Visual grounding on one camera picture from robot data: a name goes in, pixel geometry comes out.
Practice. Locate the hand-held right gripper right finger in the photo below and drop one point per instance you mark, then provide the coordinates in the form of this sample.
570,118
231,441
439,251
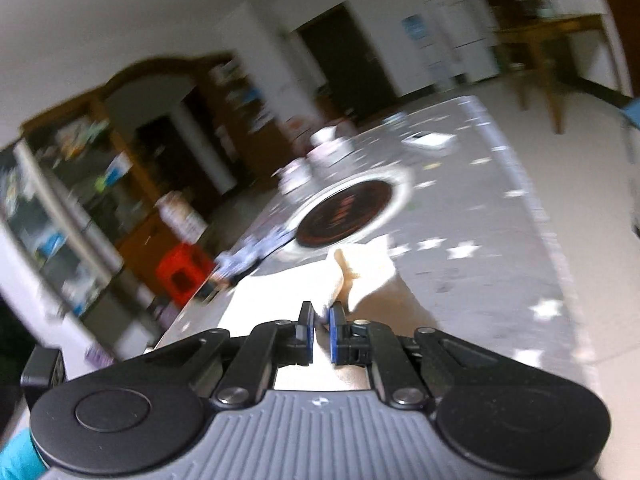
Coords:
336,335

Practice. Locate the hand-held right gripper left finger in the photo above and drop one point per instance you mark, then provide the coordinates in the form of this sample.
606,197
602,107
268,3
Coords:
308,332

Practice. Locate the cream white garment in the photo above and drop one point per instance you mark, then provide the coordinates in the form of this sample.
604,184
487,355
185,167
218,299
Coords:
370,270

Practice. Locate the person's teal clothing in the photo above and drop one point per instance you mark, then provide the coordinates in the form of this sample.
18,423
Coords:
20,457

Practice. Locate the blue knit work glove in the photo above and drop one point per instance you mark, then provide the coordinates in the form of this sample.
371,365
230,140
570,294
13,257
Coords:
250,257

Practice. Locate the round built-in induction cooker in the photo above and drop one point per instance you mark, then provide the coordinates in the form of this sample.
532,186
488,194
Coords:
345,210

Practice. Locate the red plastic stool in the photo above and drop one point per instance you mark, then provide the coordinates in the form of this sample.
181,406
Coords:
182,270

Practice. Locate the printed paper sack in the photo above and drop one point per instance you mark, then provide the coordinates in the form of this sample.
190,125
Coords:
182,217

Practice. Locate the wooden display cabinet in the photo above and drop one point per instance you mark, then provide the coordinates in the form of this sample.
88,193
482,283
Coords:
75,185

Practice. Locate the large pink tissue box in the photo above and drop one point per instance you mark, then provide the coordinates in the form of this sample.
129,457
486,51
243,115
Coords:
330,147

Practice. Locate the white power strip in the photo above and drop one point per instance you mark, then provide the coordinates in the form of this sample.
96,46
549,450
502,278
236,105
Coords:
430,141

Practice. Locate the brown wooden shelf unit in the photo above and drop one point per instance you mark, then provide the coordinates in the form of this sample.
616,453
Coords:
240,110

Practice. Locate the white refrigerator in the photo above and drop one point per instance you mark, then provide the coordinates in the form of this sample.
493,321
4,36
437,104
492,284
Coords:
462,35

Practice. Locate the wooden side table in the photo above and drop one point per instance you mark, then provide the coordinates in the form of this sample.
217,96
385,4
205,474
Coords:
545,30

